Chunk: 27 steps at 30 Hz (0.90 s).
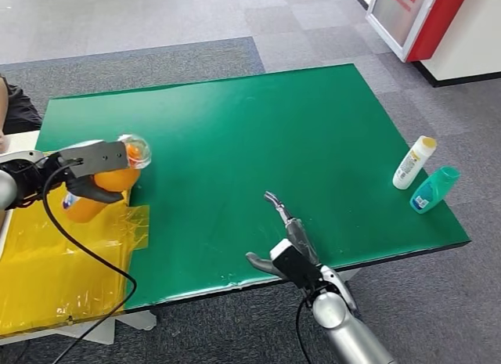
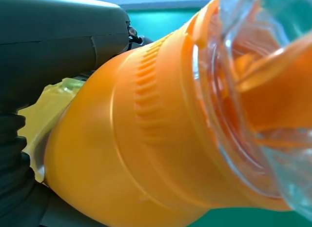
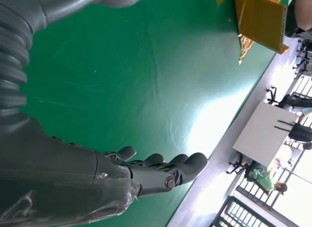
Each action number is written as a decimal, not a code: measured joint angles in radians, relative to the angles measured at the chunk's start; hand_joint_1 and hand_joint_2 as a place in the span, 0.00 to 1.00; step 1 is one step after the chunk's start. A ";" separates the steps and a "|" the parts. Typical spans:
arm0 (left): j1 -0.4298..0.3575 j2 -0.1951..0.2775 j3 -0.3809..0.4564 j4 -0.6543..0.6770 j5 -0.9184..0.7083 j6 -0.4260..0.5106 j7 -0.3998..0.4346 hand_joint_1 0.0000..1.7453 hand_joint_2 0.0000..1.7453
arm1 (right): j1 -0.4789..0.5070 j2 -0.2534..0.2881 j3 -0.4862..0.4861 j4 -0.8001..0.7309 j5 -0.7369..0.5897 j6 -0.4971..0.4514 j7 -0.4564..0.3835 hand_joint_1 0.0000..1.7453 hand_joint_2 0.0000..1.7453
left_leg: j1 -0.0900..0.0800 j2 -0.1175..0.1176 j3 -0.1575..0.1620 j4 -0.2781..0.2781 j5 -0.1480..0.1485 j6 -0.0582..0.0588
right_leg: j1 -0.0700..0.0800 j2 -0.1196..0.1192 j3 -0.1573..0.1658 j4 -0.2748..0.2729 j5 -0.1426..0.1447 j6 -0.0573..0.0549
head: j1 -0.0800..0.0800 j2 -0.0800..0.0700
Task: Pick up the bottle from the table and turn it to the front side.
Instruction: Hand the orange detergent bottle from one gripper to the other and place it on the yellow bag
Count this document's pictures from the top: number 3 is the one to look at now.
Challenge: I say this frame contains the white office desk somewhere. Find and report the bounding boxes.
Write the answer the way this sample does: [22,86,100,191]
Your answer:
[232,101,298,168]

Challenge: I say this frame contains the black metal railing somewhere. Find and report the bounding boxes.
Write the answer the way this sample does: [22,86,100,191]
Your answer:
[210,175,301,227]

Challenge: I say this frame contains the green table mat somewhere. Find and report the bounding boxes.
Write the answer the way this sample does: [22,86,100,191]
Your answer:
[19,0,278,227]

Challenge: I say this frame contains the yellow film wrapped cardboard box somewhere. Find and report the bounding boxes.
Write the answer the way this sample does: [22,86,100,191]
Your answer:
[214,0,290,65]

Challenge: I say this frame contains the black office chair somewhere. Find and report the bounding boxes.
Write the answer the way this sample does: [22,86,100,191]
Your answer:
[226,152,249,175]
[266,85,280,105]
[292,38,312,80]

